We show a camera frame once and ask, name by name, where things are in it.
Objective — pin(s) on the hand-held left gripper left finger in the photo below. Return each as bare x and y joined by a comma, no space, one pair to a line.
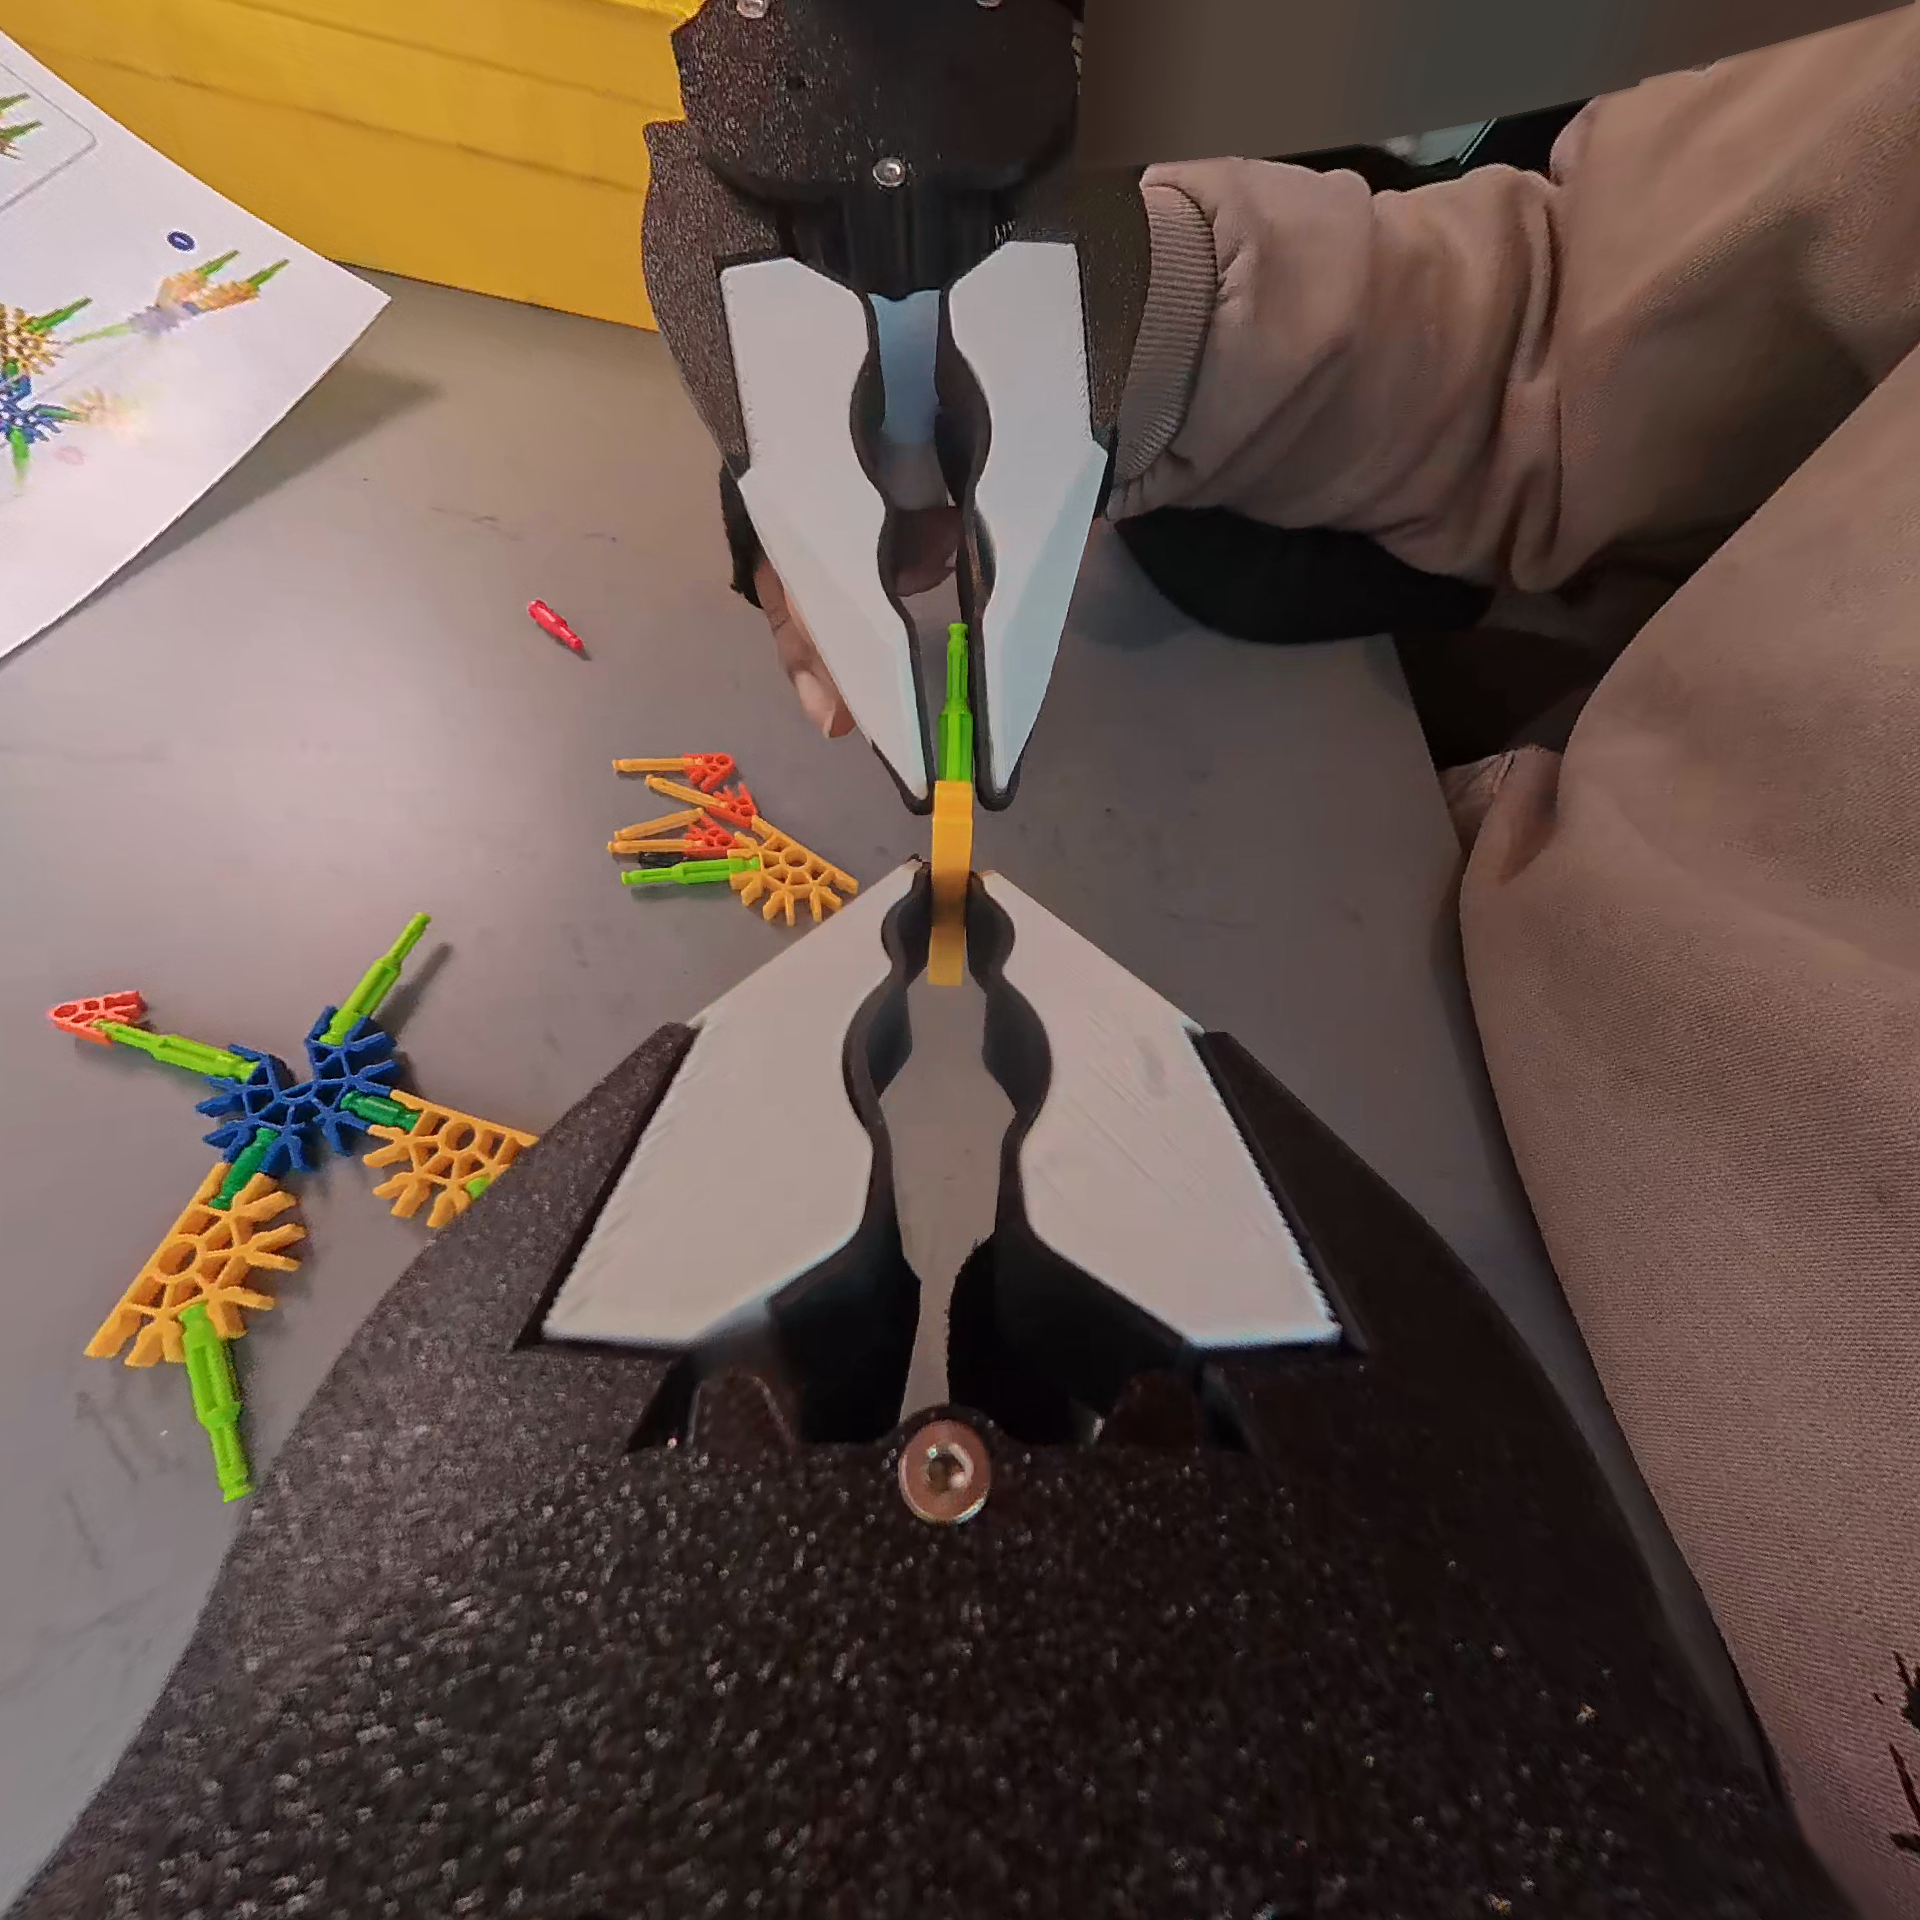
734,1185

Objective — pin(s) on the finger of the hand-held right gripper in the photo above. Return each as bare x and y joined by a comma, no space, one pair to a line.
1043,435
803,435

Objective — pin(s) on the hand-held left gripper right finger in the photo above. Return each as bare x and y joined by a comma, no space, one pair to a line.
1156,1185

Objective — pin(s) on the short red rod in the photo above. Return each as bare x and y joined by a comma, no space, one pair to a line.
557,627

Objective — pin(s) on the yellow fan connector green rod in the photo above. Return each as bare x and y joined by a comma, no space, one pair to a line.
950,884
797,878

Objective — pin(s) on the large blue connector fan assembly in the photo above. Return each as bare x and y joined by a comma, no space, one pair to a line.
301,1102

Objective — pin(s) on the grey desk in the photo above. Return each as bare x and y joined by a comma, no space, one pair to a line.
451,599

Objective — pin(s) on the person's right hand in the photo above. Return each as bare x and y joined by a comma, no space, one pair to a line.
810,681

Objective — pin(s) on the yellow storage bin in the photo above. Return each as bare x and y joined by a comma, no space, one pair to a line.
375,148

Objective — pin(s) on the toy instruction sheet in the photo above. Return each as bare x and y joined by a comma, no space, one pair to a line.
182,450

